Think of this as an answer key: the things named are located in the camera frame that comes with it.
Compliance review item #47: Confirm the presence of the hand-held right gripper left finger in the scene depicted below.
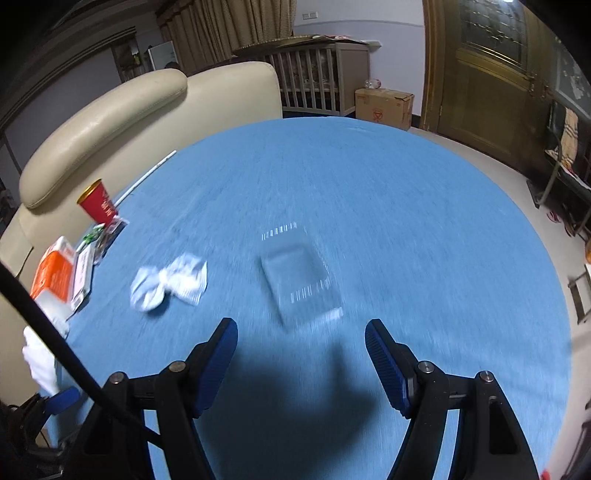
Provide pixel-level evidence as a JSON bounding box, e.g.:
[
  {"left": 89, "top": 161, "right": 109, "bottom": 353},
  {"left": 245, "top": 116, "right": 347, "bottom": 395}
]
[{"left": 76, "top": 318, "right": 239, "bottom": 480}]

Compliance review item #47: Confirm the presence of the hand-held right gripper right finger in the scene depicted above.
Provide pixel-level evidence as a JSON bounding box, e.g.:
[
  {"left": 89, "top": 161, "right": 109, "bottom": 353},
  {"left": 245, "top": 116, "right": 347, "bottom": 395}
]
[{"left": 365, "top": 318, "right": 541, "bottom": 480}]

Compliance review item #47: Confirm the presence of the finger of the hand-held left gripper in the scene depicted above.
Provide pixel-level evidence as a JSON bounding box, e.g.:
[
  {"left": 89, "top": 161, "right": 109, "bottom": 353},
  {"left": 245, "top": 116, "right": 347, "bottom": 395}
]
[{"left": 44, "top": 387, "right": 81, "bottom": 415}]

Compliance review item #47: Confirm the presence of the white tissue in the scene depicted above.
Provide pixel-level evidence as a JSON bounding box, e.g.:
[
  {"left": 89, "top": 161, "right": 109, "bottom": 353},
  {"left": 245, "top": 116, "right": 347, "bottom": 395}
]
[{"left": 23, "top": 325, "right": 61, "bottom": 395}]

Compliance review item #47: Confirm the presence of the clear plastic container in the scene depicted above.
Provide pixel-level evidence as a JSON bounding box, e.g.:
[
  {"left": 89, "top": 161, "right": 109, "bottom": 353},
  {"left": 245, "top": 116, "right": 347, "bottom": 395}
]
[{"left": 259, "top": 222, "right": 345, "bottom": 326}]

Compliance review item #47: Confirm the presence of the white crumpled wrapper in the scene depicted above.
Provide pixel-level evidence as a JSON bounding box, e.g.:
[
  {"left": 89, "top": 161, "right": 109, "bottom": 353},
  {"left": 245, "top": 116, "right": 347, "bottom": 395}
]
[{"left": 129, "top": 253, "right": 208, "bottom": 312}]

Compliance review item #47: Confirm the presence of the orange and white box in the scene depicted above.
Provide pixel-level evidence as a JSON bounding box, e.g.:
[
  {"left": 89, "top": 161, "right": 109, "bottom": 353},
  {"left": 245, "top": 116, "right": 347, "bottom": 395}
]
[{"left": 30, "top": 236, "right": 95, "bottom": 311}]

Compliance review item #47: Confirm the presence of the blue tablecloth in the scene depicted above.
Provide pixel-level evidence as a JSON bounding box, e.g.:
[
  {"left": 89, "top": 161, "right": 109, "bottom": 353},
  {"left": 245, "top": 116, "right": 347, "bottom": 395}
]
[{"left": 46, "top": 117, "right": 570, "bottom": 480}]

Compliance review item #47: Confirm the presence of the clear green-print packet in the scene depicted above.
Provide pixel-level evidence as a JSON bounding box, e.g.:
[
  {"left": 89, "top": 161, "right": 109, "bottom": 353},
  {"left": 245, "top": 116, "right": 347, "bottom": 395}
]
[{"left": 82, "top": 220, "right": 129, "bottom": 264}]

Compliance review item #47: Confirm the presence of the red paper cup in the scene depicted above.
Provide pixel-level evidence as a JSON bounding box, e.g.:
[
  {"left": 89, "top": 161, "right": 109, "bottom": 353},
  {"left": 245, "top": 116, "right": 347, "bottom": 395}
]
[{"left": 76, "top": 179, "right": 121, "bottom": 228}]

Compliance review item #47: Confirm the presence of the white straw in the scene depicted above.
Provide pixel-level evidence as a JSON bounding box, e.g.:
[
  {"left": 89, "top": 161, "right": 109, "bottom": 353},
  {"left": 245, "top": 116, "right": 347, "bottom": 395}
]
[{"left": 113, "top": 150, "right": 177, "bottom": 206}]

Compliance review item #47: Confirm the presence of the white wooden stool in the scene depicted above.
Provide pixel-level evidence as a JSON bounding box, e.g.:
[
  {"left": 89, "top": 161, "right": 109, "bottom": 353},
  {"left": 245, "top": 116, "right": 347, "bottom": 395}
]
[{"left": 568, "top": 265, "right": 591, "bottom": 324}]

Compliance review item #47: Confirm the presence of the dark metal chair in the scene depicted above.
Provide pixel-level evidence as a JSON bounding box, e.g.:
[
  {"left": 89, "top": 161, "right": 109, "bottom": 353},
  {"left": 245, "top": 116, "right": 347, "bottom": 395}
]
[{"left": 526, "top": 99, "right": 591, "bottom": 238}]

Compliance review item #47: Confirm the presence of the brown cardboard box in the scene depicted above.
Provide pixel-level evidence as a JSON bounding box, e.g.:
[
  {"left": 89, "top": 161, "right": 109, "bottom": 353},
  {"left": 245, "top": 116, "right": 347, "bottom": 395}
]
[{"left": 355, "top": 88, "right": 415, "bottom": 131}]

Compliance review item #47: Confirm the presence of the cream leather sofa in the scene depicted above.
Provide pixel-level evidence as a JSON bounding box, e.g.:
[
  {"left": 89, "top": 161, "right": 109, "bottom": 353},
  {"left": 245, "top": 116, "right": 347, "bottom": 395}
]
[{"left": 0, "top": 61, "right": 283, "bottom": 296}]

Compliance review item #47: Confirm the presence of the wooden crib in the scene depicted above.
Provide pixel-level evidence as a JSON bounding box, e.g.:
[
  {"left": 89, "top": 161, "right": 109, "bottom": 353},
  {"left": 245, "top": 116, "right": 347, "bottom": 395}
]
[{"left": 233, "top": 37, "right": 370, "bottom": 116}]

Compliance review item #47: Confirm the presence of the wooden door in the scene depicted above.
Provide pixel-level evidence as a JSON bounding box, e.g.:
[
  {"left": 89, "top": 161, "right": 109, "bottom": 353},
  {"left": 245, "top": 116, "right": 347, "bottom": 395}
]
[{"left": 421, "top": 0, "right": 591, "bottom": 174}]

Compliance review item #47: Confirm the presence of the striped cloth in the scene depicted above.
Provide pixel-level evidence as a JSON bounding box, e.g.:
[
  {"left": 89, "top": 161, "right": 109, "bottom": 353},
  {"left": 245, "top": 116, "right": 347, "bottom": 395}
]
[{"left": 561, "top": 108, "right": 580, "bottom": 164}]

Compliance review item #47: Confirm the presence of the white appliance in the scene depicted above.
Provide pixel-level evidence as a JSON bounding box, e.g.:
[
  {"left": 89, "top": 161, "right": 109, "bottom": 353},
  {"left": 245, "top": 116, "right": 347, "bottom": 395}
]
[{"left": 147, "top": 41, "right": 178, "bottom": 72}]

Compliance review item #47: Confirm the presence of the beige curtain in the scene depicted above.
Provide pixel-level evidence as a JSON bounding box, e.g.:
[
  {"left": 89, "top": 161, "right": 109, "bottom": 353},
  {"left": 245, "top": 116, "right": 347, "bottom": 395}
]
[{"left": 157, "top": 0, "right": 296, "bottom": 77}]

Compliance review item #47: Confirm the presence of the black cable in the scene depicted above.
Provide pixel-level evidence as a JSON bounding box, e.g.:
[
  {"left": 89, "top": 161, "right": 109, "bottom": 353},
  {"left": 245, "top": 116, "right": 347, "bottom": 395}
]
[{"left": 0, "top": 261, "right": 160, "bottom": 444}]

